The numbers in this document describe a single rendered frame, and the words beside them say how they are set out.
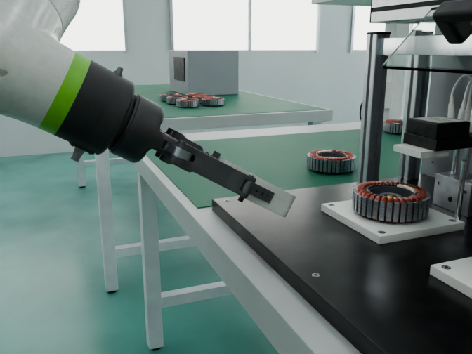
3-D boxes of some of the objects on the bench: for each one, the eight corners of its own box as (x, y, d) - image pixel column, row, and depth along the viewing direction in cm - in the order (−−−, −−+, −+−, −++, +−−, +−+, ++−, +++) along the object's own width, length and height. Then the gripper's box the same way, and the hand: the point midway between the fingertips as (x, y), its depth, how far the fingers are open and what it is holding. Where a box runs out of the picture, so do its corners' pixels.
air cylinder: (466, 218, 74) (471, 183, 73) (431, 203, 81) (435, 172, 80) (491, 213, 76) (496, 180, 75) (454, 200, 83) (458, 169, 81)
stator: (382, 229, 66) (384, 204, 65) (337, 205, 76) (338, 182, 75) (444, 219, 70) (447, 194, 69) (394, 197, 80) (396, 176, 79)
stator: (365, 171, 110) (366, 156, 109) (324, 177, 105) (325, 160, 104) (335, 161, 119) (336, 147, 118) (297, 166, 115) (298, 151, 114)
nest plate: (379, 244, 64) (380, 236, 64) (320, 210, 78) (321, 203, 77) (464, 230, 69) (465, 221, 69) (395, 200, 83) (396, 193, 82)
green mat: (197, 208, 85) (197, 207, 85) (137, 145, 140) (136, 145, 140) (560, 163, 118) (561, 162, 118) (397, 126, 173) (397, 126, 173)
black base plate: (577, 562, 27) (585, 531, 26) (211, 210, 84) (211, 198, 84) (930, 365, 43) (940, 343, 43) (423, 183, 101) (423, 173, 100)
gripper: (94, 135, 65) (228, 198, 75) (119, 170, 45) (299, 250, 55) (119, 86, 65) (251, 156, 75) (155, 98, 45) (329, 192, 54)
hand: (258, 189), depth 64 cm, fingers open, 10 cm apart
